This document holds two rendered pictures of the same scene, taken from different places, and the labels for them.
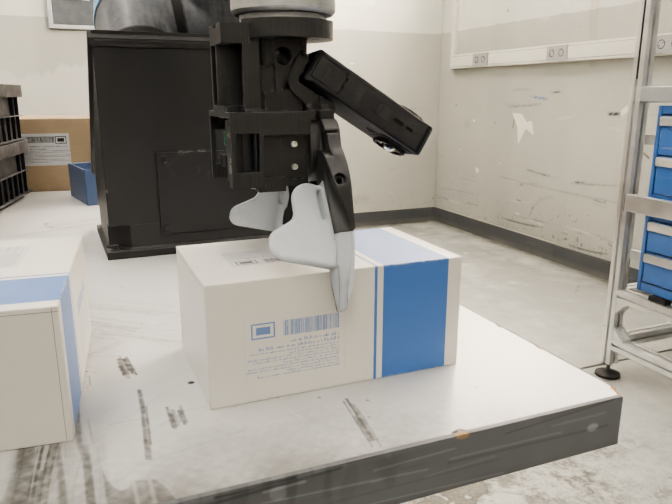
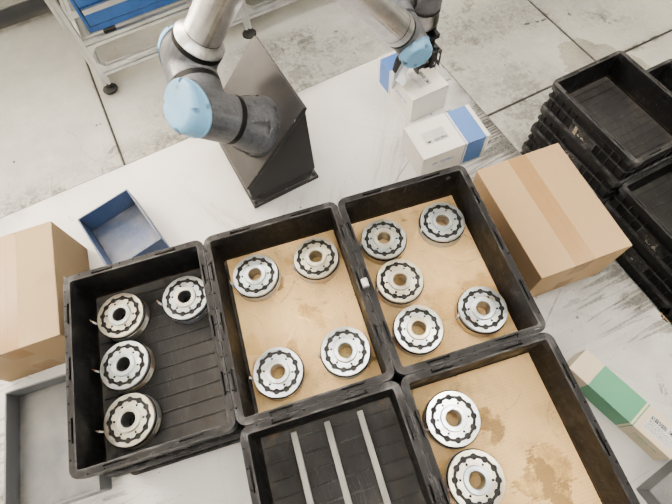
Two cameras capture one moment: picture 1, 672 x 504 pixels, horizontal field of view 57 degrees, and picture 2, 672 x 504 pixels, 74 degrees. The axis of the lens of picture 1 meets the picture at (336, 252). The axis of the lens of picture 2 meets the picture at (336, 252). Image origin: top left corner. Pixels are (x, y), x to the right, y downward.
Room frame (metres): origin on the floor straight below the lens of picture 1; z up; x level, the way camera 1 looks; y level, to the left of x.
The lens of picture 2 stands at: (0.74, 1.05, 1.77)
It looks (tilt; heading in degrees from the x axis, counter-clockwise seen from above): 65 degrees down; 272
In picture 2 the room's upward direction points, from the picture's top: 8 degrees counter-clockwise
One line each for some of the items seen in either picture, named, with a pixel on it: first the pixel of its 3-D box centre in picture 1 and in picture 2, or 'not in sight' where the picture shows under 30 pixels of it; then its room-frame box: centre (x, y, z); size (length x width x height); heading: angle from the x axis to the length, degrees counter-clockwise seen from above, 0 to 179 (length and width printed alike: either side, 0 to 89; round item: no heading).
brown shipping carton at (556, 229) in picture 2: not in sight; (538, 222); (0.26, 0.55, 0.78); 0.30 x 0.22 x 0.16; 105
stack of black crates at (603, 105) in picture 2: not in sight; (596, 146); (-0.24, 0.06, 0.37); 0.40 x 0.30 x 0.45; 112
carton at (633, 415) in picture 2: not in sight; (619, 403); (0.18, 0.98, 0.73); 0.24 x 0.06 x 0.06; 126
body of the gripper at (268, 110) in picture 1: (276, 108); (422, 44); (0.47, 0.04, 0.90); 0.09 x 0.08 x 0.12; 113
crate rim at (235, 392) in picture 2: not in sight; (292, 303); (0.85, 0.75, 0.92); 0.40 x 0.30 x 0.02; 102
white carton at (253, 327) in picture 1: (314, 304); (411, 82); (0.49, 0.02, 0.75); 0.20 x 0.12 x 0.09; 113
